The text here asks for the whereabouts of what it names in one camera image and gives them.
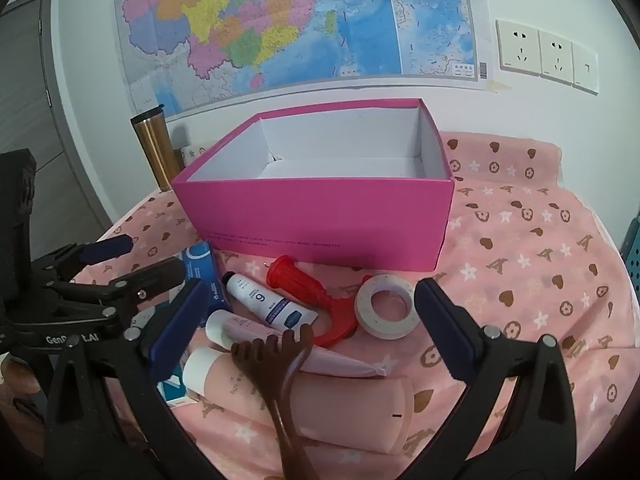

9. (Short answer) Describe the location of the blue toothpaste box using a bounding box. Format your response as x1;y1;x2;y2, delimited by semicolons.
157;241;233;409

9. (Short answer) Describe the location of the brown wooden comb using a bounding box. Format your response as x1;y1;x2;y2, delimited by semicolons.
231;324;321;480

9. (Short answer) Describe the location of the white printed mug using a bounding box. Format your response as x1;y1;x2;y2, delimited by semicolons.
172;145;208;168

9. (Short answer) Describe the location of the pink cardboard box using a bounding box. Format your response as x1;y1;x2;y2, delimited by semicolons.
171;98;456;272

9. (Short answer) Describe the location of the white tube with blue label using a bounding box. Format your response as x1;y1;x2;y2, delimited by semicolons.
221;271;319;336

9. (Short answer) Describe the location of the white tape roll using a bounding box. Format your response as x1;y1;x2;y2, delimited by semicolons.
355;274;418;340

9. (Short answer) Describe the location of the large pink tube white cap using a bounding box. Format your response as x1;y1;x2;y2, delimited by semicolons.
182;347;416;456

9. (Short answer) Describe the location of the red plastic tool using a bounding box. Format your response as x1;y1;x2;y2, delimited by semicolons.
266;255;373;348

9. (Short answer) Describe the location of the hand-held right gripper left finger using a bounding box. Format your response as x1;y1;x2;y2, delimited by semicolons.
45;280;226;480

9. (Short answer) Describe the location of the pink printed cloth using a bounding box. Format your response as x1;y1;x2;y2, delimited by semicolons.
70;132;640;480

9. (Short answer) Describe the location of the grey door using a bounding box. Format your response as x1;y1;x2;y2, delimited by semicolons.
0;0;116;261

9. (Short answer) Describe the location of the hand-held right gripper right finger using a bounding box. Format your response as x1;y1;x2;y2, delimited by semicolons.
395;277;591;480

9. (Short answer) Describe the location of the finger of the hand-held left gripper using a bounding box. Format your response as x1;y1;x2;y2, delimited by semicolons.
47;257;187;318
30;235;135;281

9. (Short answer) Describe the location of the colourful wall map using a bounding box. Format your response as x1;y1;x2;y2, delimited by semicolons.
114;0;488;121

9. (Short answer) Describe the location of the blue perforated plastic basket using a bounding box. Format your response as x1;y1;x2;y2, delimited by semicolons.
620;210;640;306

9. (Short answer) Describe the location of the small pink tube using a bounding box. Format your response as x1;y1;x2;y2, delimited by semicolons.
205;309;388;378

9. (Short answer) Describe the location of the gold thermos flask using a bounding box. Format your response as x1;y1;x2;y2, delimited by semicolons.
131;105;185;192

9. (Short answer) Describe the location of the white wall socket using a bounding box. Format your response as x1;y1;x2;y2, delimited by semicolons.
571;41;599;95
538;29;575;86
496;19;541;77

